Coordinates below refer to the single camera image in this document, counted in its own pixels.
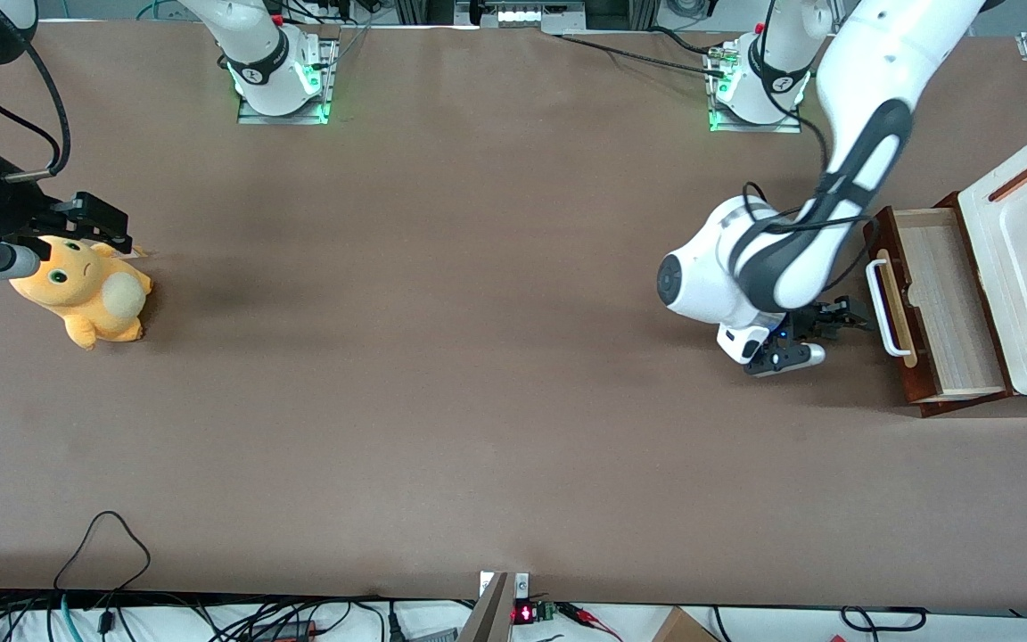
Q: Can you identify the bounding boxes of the red clip leads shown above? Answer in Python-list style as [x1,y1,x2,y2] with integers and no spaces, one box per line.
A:
[562,603,623,642]

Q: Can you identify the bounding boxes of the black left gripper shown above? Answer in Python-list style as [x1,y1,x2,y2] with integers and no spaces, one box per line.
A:
[771,296,876,347]

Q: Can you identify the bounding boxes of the white power strip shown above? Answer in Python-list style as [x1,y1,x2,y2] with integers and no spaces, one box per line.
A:
[455,0,587,33]

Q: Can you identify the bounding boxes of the black looped table cable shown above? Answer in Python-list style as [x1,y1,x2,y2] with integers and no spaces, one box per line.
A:
[53,509,154,595]

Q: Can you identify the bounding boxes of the dark wooden drawer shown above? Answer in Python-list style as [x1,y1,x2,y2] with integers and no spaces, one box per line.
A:
[863,206,1013,405]

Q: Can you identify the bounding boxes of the black power adapter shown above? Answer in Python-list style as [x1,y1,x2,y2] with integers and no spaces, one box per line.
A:
[250,619,320,642]

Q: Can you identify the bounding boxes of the orange plush toy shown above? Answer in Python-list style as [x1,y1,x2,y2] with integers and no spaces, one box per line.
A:
[9,234,156,351]

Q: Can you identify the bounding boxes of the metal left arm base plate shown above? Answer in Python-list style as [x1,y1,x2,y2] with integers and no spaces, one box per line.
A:
[708,43,805,136]

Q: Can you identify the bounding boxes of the grey metal bracket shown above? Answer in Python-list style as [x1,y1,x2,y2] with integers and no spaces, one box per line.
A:
[456,571,533,642]

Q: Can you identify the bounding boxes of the black cable to arm base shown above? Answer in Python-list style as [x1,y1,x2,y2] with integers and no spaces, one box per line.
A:
[553,26,734,82]

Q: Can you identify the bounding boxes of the brown cardboard box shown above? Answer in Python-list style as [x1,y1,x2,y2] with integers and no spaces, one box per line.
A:
[651,605,721,642]

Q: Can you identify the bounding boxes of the white drawer handle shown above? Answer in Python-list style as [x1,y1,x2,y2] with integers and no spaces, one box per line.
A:
[865,256,916,360]

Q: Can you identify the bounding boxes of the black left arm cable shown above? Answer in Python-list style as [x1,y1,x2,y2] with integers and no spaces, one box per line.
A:
[740,0,876,296]

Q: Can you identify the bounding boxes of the black flat looped cable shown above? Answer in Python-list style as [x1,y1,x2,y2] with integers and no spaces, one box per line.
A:
[838,605,930,637]

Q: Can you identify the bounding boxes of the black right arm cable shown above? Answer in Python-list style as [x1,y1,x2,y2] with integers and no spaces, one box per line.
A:
[0,39,74,185]

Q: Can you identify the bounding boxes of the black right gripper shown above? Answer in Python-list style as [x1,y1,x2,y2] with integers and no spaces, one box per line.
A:
[0,153,136,256]

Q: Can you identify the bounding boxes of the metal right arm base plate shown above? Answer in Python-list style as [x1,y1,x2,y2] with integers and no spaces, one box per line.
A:
[236,34,341,127]

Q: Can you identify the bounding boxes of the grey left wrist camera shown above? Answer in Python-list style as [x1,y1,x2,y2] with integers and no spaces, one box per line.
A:
[743,341,827,378]

